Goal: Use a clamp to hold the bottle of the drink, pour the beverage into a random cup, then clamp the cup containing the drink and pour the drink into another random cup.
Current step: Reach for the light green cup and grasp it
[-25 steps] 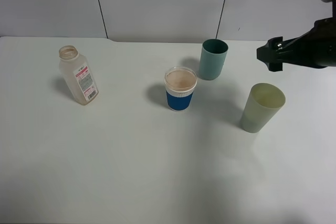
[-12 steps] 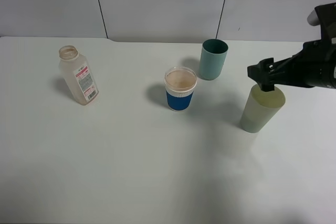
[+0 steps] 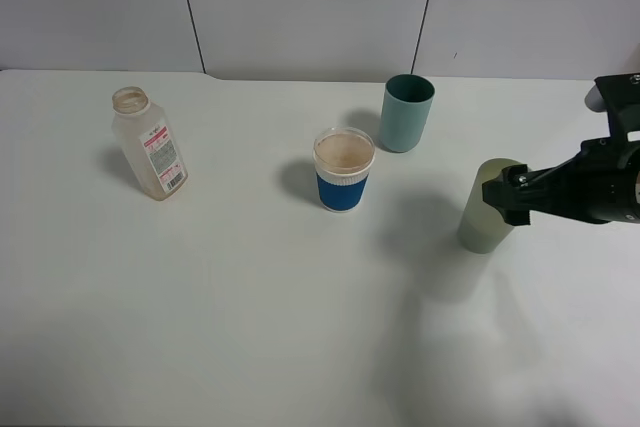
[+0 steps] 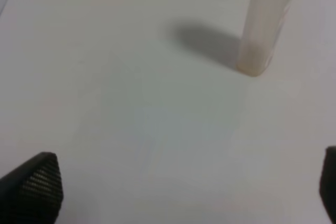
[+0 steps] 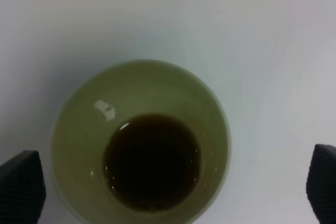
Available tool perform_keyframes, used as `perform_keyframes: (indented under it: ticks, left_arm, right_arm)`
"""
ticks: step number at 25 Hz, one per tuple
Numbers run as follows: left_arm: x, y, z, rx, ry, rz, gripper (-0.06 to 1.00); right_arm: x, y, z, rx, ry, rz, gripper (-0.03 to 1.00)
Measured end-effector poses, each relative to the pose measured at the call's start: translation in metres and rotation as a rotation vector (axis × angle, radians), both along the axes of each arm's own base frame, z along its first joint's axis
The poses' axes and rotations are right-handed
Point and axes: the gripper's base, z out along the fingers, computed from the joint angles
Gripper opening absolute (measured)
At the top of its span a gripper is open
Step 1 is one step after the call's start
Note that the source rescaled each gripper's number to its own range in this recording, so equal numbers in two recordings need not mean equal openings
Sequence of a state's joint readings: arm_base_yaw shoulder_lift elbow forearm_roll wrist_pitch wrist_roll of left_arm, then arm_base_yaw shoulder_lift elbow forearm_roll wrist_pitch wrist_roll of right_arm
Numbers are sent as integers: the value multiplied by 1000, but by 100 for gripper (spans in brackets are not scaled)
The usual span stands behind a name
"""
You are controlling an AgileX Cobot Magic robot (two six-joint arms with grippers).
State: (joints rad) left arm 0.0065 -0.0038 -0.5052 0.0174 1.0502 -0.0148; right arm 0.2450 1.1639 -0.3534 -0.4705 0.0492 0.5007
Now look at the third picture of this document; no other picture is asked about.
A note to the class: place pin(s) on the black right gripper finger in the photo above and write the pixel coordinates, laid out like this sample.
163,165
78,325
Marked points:
503,194

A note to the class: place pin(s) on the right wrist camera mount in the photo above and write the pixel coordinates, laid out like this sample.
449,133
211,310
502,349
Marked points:
618,97

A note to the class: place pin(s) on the clear plastic drink bottle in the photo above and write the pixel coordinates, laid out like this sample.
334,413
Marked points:
148,143

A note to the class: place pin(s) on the blue sleeved paper cup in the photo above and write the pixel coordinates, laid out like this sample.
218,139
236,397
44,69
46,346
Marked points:
343,157

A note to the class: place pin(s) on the teal plastic cup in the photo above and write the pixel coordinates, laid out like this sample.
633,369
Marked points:
406,105

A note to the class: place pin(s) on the pale green plastic cup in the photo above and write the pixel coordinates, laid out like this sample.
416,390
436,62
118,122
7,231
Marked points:
482,228

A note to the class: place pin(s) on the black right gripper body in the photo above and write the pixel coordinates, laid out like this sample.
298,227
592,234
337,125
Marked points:
600,184

